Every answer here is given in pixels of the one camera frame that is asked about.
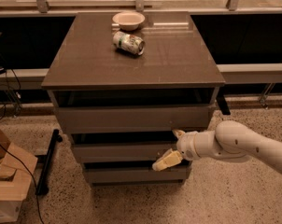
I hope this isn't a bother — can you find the black floor cable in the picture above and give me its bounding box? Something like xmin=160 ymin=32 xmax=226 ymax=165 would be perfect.
xmin=0 ymin=133 xmax=46 ymax=224

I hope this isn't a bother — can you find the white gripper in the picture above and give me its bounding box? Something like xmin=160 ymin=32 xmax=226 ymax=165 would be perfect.
xmin=152 ymin=129 xmax=199 ymax=171

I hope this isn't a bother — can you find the green white soda can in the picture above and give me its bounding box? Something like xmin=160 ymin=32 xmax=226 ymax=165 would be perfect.
xmin=113 ymin=31 xmax=145 ymax=56

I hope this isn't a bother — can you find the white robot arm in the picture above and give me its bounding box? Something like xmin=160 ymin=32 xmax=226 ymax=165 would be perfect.
xmin=152 ymin=120 xmax=282 ymax=174

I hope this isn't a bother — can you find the grey bottom drawer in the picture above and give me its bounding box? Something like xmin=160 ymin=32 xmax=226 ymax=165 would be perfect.
xmin=83 ymin=165 xmax=191 ymax=184

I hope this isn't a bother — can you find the black stand leg left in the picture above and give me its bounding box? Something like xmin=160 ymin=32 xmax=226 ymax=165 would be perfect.
xmin=35 ymin=129 xmax=63 ymax=196

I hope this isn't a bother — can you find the grey drawer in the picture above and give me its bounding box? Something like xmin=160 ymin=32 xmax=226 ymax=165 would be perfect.
xmin=83 ymin=165 xmax=191 ymax=184
xmin=55 ymin=105 xmax=215 ymax=134
xmin=72 ymin=142 xmax=176 ymax=163

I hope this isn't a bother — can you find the grey drawer cabinet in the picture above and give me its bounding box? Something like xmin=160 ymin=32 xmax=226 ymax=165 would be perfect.
xmin=42 ymin=12 xmax=225 ymax=173

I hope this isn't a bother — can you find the black stand leg right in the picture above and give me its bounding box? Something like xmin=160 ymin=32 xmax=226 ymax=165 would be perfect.
xmin=216 ymin=89 xmax=231 ymax=115

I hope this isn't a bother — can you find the black stand leg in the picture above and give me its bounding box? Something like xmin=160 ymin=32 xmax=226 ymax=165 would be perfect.
xmin=35 ymin=129 xmax=63 ymax=196
xmin=216 ymin=89 xmax=231 ymax=115

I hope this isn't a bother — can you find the black shelf with wires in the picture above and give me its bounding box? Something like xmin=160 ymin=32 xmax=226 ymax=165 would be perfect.
xmin=0 ymin=31 xmax=23 ymax=122

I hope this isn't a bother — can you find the white bowl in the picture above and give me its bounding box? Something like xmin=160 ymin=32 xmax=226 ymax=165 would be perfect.
xmin=112 ymin=11 xmax=145 ymax=31

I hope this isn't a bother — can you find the open cardboard box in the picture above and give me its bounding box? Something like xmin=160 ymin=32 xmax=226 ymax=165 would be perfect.
xmin=0 ymin=129 xmax=37 ymax=223

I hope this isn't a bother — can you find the grey top drawer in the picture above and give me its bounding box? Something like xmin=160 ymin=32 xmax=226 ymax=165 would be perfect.
xmin=55 ymin=105 xmax=215 ymax=134

